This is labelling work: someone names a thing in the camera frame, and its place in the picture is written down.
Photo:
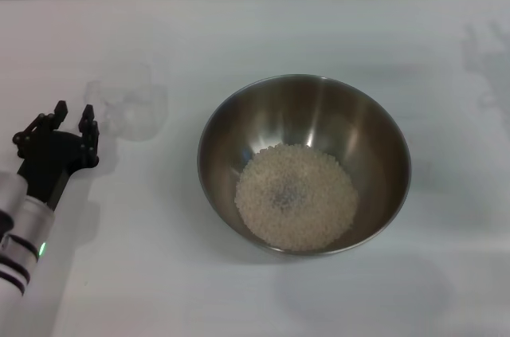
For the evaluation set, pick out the white rice grains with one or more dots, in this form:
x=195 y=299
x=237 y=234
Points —
x=263 y=193

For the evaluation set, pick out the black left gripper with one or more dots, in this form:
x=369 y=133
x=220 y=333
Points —
x=48 y=165

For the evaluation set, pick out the clear plastic measuring cup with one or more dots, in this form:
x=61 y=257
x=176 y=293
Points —
x=135 y=114

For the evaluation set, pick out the stainless steel mixing bowl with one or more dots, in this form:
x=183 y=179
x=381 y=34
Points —
x=318 y=114

